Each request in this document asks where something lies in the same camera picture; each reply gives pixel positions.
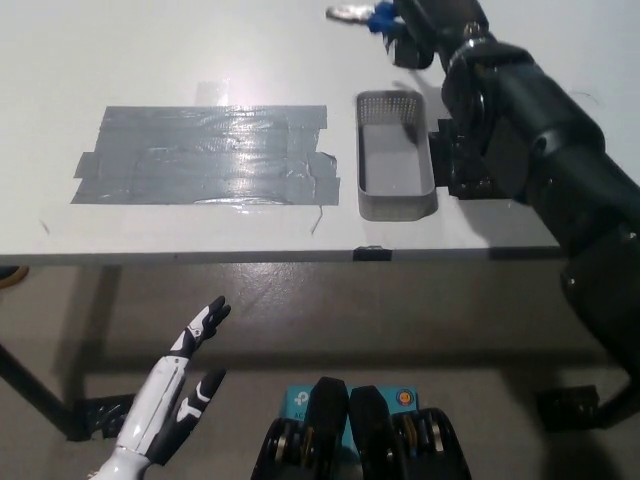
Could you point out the yellow black round object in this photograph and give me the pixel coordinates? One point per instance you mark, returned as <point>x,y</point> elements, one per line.
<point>12,280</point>

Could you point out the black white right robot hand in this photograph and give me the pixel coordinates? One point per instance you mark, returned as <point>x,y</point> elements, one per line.
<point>435,30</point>

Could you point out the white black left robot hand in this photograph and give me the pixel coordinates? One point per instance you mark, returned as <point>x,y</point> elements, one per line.
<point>160,405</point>

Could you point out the black table leg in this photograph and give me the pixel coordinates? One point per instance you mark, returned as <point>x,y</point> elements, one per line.
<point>35,390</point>

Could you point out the grey perforated plastic container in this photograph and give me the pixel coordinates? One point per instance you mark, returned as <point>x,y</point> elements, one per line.
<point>395,165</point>

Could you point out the grey duct tape patch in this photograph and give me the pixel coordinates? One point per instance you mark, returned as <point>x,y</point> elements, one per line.
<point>210,160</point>

